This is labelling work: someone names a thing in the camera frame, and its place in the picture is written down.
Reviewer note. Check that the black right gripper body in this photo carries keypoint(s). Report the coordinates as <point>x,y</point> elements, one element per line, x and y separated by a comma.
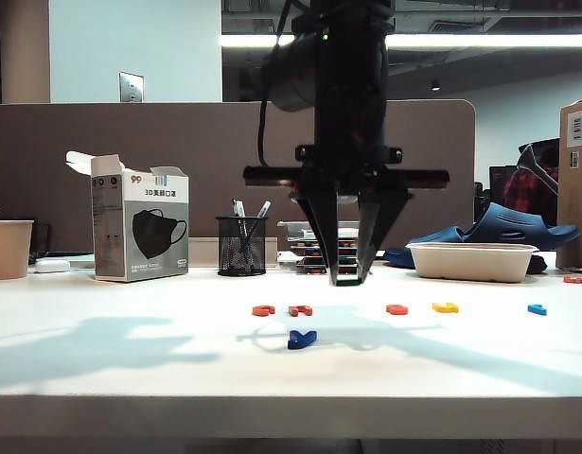
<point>347,170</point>

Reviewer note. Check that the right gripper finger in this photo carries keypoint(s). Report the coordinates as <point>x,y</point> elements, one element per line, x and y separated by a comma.
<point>326,227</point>
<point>373,222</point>

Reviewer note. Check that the green letter e magnet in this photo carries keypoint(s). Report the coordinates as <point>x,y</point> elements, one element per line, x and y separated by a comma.
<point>348,283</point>

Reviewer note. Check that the orange letter s magnet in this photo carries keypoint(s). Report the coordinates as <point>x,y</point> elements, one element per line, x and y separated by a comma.
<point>395,309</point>

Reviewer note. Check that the yellow letter u magnet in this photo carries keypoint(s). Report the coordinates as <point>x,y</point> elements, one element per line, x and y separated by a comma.
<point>443,308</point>

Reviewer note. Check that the dark blue letter y magnet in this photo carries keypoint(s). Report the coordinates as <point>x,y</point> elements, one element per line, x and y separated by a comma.
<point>297,341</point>

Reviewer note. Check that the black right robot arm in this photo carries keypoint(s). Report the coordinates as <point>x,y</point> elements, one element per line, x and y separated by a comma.
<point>349,85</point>

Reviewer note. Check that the letter magnet case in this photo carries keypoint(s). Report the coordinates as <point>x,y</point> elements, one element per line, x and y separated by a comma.
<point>309,268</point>
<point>304,249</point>

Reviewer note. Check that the orange letter n magnet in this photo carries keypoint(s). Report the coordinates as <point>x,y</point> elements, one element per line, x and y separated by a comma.
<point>297,311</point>

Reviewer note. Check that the orange letter c magnet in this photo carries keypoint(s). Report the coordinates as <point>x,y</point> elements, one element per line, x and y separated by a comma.
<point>259,310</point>

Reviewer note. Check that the light blue letter magnet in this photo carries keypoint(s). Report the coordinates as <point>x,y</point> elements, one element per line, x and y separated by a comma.
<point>536,309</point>

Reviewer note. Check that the loose orange letter magnet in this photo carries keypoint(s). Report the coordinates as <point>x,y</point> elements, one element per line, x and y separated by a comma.
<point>576,279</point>

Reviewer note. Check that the clear plastic case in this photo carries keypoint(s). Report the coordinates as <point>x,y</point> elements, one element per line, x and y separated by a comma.
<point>295,231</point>

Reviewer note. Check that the black and silver pen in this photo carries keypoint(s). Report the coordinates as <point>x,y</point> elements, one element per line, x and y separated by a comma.
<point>238,208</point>
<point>264,209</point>

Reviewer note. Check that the navy blue foam slipper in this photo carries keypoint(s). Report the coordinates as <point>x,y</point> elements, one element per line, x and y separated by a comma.
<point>437,236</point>
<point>508,227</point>

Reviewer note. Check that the black mesh pen holder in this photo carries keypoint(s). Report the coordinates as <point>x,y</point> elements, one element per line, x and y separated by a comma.
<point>241,262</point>

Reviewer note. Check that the beige pulp tray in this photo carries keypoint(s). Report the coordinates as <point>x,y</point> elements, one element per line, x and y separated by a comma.
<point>470,264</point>

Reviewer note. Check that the black monitor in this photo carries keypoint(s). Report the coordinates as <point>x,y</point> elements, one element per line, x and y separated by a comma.
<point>499,186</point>

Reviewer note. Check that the black red plaid jacket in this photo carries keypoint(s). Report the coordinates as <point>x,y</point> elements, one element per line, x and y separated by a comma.
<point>527,189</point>

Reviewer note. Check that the grey white face mask box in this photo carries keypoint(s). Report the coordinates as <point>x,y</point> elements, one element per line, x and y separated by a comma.
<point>144,227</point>

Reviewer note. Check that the brown cardboard box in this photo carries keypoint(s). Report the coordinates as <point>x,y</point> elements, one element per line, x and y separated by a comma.
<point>576,213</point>

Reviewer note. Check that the brown desk partition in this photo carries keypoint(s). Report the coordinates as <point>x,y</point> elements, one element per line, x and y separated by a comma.
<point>129,137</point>

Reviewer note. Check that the pale flat pad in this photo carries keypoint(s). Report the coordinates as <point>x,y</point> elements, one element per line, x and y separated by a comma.
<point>81,260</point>

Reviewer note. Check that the small white earbud case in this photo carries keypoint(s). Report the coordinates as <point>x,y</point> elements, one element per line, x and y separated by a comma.
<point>52,266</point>

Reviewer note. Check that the brown paper cup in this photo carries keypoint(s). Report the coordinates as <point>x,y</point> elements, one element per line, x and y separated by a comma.
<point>9,250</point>

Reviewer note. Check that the metal wall switch plate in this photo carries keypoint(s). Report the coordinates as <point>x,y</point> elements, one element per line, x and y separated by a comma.
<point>131,87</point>

